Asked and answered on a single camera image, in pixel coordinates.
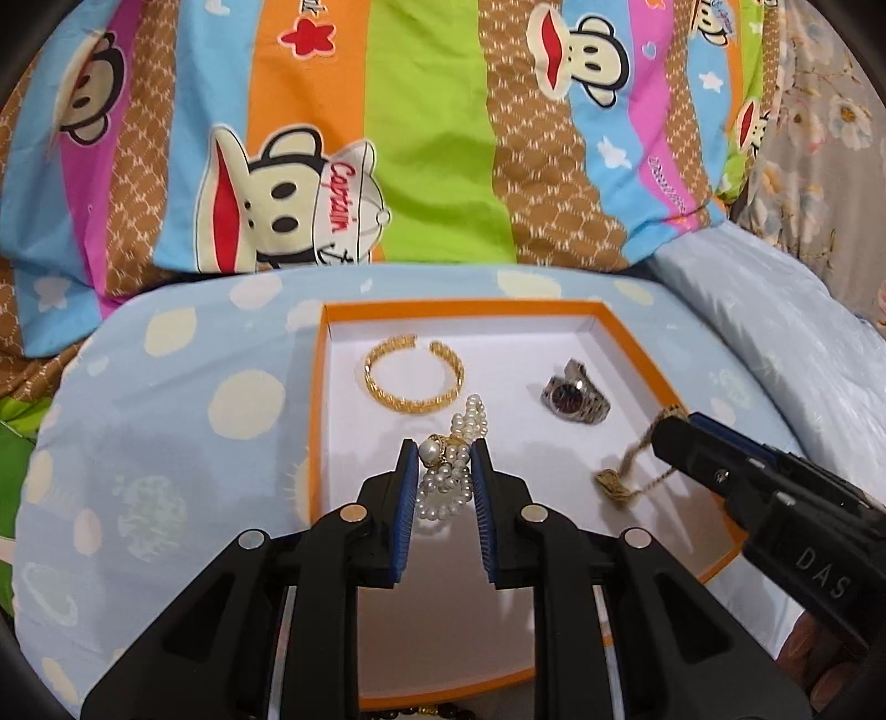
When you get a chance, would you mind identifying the black bead bracelet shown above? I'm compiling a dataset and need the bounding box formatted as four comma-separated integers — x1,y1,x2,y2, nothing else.
360,701,478,720

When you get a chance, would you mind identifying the person's right hand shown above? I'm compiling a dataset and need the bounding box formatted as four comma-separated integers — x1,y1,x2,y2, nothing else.
779,609,863,697

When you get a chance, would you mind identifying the white pearl bracelet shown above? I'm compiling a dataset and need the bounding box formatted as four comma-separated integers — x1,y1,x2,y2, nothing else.
414,394,494,522

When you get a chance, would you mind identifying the grey floral cloth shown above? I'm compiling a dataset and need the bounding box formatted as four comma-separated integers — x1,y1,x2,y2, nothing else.
727,0,886,326

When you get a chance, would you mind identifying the gold pearl ring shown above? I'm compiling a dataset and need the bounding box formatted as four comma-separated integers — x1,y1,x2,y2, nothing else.
419,433,458,466

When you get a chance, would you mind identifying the colourful striped cartoon blanket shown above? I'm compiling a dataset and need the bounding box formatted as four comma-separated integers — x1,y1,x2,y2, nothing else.
0,0,769,354

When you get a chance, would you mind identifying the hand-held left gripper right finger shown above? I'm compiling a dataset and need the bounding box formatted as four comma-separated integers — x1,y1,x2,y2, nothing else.
469,438,812,720

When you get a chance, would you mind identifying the orange cardboard box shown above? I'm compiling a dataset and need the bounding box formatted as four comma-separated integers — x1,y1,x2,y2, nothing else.
308,299,752,717

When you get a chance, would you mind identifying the silver wristwatch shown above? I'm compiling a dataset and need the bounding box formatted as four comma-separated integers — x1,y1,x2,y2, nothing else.
540,358,614,425

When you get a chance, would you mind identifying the light blue dotted cushion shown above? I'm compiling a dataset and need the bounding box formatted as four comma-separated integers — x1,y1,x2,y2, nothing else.
14,266,811,720

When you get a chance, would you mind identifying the gold chain necklace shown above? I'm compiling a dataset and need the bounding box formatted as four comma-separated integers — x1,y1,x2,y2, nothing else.
595,405,689,512

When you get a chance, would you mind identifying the green pillow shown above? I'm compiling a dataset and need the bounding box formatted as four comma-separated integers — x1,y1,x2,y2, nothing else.
0,394,60,486

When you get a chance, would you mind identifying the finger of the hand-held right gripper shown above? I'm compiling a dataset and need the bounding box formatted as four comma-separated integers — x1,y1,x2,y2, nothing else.
685,412,866,513
652,417,783,517

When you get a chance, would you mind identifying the pale blue quilt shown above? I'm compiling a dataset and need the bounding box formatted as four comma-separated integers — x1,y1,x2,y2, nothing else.
643,225,886,513

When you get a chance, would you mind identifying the gold open bangle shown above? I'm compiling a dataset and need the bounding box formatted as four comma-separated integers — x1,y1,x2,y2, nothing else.
363,334,466,415

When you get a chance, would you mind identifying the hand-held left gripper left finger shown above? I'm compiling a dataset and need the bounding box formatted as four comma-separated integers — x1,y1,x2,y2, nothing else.
79,438,423,720

